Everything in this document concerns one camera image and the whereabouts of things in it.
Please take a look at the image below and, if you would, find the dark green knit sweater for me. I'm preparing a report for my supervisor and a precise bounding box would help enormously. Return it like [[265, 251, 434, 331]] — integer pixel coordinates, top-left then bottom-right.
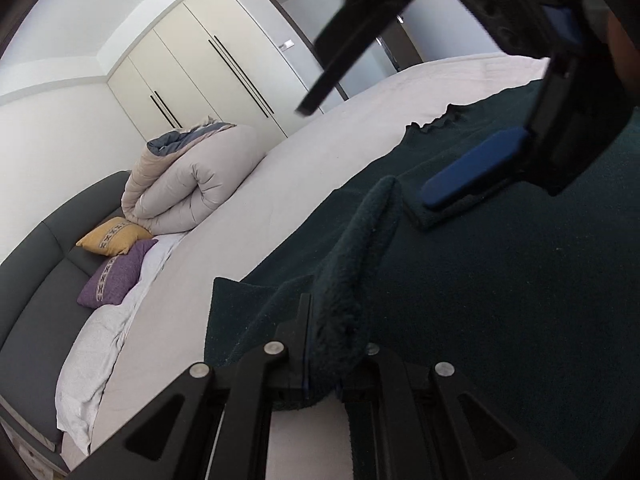
[[204, 83, 639, 479]]

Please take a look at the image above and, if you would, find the white bed mattress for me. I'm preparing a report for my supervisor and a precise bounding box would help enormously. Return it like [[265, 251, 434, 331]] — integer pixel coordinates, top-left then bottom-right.
[[62, 54, 546, 466]]

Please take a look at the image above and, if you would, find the white pillow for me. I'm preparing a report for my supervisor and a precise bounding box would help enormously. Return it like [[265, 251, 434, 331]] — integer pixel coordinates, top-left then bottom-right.
[[54, 234, 183, 456]]

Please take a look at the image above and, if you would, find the cream wardrobe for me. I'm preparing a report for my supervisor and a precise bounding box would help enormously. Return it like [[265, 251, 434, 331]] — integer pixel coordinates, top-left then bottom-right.
[[108, 0, 304, 145]]

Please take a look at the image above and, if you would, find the purple patterned cushion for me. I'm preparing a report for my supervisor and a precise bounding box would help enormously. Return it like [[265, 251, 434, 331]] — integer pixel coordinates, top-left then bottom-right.
[[77, 238, 157, 309]]

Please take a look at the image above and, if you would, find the yellow patterned cushion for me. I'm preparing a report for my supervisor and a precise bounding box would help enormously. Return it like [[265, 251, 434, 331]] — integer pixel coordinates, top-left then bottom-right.
[[76, 217, 152, 256]]

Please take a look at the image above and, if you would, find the dark grey headboard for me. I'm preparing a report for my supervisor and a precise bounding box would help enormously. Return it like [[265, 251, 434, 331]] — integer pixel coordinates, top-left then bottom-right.
[[1, 171, 129, 474]]

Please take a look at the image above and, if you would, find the folded beige duvet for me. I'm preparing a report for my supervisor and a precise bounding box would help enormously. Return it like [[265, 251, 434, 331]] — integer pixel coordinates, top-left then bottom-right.
[[122, 118, 266, 235]]

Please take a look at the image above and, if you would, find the white wall switch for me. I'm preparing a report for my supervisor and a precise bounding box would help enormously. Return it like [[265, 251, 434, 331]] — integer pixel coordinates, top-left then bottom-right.
[[279, 40, 294, 52]]

